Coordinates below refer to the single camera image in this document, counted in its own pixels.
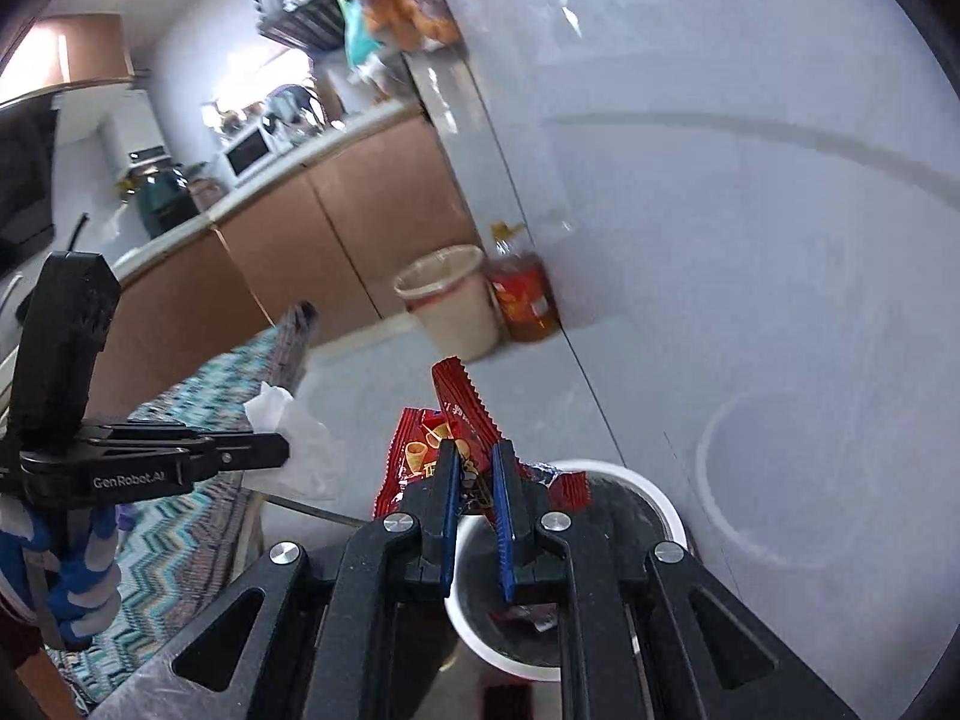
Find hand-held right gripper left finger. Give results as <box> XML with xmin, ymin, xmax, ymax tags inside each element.
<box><xmin>169</xmin><ymin>439</ymin><xmax>462</xmax><ymax>720</ymax></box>

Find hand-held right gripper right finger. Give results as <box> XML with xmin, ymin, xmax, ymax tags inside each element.
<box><xmin>491</xmin><ymin>439</ymin><xmax>863</xmax><ymax>720</ymax></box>

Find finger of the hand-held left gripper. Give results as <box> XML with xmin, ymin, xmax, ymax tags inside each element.
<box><xmin>176</xmin><ymin>433</ymin><xmax>290</xmax><ymax>473</ymax></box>
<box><xmin>82</xmin><ymin>420</ymin><xmax>250</xmax><ymax>446</ymax></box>

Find white tissue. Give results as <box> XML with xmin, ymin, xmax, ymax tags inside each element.
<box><xmin>244</xmin><ymin>382</ymin><xmax>340</xmax><ymax>500</ymax></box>

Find red snack bag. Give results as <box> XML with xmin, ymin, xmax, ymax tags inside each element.
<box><xmin>373</xmin><ymin>409</ymin><xmax>593</xmax><ymax>523</ymax></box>

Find red jagged wrapper strip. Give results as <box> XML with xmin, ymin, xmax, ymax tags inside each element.
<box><xmin>431</xmin><ymin>356</ymin><xmax>520</xmax><ymax>541</ymax></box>

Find white bin with black liner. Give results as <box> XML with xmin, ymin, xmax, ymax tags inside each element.
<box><xmin>442</xmin><ymin>459</ymin><xmax>689</xmax><ymax>683</ymax></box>

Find person's left forearm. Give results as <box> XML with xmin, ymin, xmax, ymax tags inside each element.
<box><xmin>0</xmin><ymin>596</ymin><xmax>80</xmax><ymax>720</ymax></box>

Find person's left hand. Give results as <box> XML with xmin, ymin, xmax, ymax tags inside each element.
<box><xmin>0</xmin><ymin>499</ymin><xmax>125</xmax><ymax>652</ymax></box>

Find zigzag patterned table cloth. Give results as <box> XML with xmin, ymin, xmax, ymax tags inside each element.
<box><xmin>45</xmin><ymin>304</ymin><xmax>323</xmax><ymax>706</ymax></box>

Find black range hood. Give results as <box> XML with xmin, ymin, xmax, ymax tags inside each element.
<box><xmin>0</xmin><ymin>101</ymin><xmax>61</xmax><ymax>278</ymax></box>

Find green air fryer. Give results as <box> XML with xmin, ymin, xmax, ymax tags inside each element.
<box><xmin>136</xmin><ymin>163</ymin><xmax>193</xmax><ymax>233</ymax></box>

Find beige waste bin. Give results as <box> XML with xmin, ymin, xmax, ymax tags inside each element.
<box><xmin>394</xmin><ymin>245</ymin><xmax>502</xmax><ymax>362</ymax></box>

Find white water heater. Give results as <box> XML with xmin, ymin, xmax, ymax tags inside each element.
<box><xmin>97</xmin><ymin>116</ymin><xmax>170</xmax><ymax>167</ymax></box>

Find cooking oil bottle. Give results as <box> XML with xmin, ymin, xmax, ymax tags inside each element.
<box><xmin>486</xmin><ymin>221</ymin><xmax>562</xmax><ymax>343</ymax></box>

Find white microwave oven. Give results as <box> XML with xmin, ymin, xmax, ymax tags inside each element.
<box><xmin>220</xmin><ymin>124</ymin><xmax>273</xmax><ymax>183</ymax></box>

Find grey blue hanging cloth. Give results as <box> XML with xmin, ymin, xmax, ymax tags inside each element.
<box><xmin>266</xmin><ymin>86</ymin><xmax>320</xmax><ymax>136</ymax></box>

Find teal plastic bag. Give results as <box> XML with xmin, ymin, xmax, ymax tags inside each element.
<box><xmin>336</xmin><ymin>0</ymin><xmax>384</xmax><ymax>69</ymax></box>

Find brown upper wall cabinets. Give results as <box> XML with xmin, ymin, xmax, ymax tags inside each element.
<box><xmin>30</xmin><ymin>13</ymin><xmax>136</xmax><ymax>88</ymax></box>

